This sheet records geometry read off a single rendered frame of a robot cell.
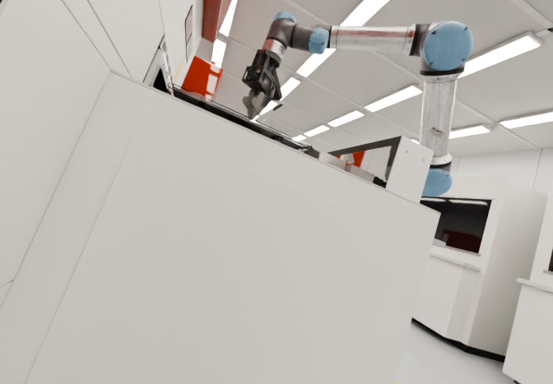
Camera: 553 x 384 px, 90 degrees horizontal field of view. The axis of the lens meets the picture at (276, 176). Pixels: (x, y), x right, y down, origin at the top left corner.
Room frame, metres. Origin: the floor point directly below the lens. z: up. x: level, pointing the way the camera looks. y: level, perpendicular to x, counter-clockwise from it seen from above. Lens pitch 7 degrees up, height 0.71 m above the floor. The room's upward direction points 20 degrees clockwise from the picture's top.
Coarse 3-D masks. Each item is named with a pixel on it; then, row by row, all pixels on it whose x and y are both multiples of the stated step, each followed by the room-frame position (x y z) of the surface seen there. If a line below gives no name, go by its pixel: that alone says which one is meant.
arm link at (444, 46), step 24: (456, 24) 0.64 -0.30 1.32; (432, 48) 0.68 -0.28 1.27; (456, 48) 0.66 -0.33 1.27; (432, 72) 0.73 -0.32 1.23; (456, 72) 0.71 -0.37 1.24; (432, 96) 0.77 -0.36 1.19; (432, 120) 0.81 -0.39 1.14; (432, 144) 0.85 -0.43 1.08; (432, 168) 0.87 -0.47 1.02; (432, 192) 0.92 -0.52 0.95
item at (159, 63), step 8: (160, 56) 0.54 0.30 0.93; (152, 64) 0.53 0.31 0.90; (160, 64) 0.56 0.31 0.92; (152, 72) 0.54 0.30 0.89; (160, 72) 0.60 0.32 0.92; (168, 72) 0.65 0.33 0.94; (144, 80) 0.53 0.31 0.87; (152, 80) 0.55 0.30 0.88; (160, 80) 0.65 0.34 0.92; (168, 80) 0.68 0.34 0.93; (168, 88) 0.72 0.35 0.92
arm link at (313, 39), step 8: (296, 24) 0.81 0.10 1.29; (296, 32) 0.80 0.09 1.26; (304, 32) 0.80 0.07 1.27; (312, 32) 0.79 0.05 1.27; (320, 32) 0.79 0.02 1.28; (296, 40) 0.82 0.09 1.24; (304, 40) 0.81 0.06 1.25; (312, 40) 0.80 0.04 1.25; (320, 40) 0.79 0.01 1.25; (296, 48) 0.84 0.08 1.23; (304, 48) 0.83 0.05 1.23; (312, 48) 0.82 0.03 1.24; (320, 48) 0.81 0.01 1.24
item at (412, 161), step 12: (408, 144) 0.58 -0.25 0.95; (396, 156) 0.58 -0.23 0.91; (408, 156) 0.58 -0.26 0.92; (420, 156) 0.59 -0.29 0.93; (432, 156) 0.60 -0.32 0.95; (396, 168) 0.58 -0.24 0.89; (408, 168) 0.59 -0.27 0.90; (420, 168) 0.59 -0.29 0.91; (396, 180) 0.58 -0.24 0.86; (408, 180) 0.59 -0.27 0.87; (420, 180) 0.60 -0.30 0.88; (396, 192) 0.58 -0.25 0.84; (408, 192) 0.59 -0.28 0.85; (420, 192) 0.60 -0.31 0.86
